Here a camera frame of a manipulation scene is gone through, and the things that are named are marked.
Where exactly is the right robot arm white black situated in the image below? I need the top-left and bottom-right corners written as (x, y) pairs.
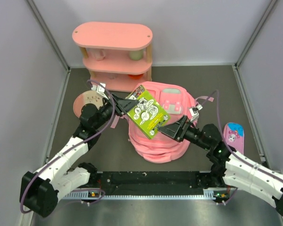
top-left (158, 115), bottom-right (283, 217)

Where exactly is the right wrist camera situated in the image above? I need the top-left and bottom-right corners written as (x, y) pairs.
top-left (189, 104), bottom-right (203, 122)

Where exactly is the pale green cup on shelf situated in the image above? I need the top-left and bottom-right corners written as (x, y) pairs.
top-left (129, 49), bottom-right (143, 61)

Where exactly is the clear glass on lower shelf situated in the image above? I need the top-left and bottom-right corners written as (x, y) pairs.
top-left (108, 73), bottom-right (118, 80)

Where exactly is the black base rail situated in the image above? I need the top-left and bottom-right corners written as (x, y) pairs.
top-left (79, 171), bottom-right (227, 195)

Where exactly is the pink three-tier shelf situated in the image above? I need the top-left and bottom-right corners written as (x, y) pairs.
top-left (72, 21), bottom-right (153, 92)

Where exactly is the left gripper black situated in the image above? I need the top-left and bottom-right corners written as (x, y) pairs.
top-left (93, 93), bottom-right (139, 129)

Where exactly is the pink pencil case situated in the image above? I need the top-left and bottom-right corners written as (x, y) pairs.
top-left (223, 122), bottom-right (244, 154)

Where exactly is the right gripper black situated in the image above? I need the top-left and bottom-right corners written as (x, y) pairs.
top-left (158, 115), bottom-right (210, 150)

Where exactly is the pink and cream plate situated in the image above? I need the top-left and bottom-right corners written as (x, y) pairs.
top-left (73, 90), bottom-right (104, 118)

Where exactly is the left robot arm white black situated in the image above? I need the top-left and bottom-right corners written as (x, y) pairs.
top-left (19, 94), bottom-right (138, 218)

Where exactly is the orange bowl on lower shelf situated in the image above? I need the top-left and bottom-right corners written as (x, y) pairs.
top-left (128, 74), bottom-right (143, 80)

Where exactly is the grey slotted cable duct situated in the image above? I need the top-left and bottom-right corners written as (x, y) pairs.
top-left (63, 190), bottom-right (229, 201)

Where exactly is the green sticker book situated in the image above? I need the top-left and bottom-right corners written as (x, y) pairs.
top-left (127, 84), bottom-right (171, 139)

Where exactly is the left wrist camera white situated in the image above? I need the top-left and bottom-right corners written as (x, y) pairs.
top-left (91, 83), bottom-right (109, 99)

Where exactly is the pink cup on shelf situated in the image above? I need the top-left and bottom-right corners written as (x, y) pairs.
top-left (91, 48), bottom-right (106, 61)

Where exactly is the pink school backpack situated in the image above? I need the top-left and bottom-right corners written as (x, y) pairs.
top-left (110, 81), bottom-right (215, 163)

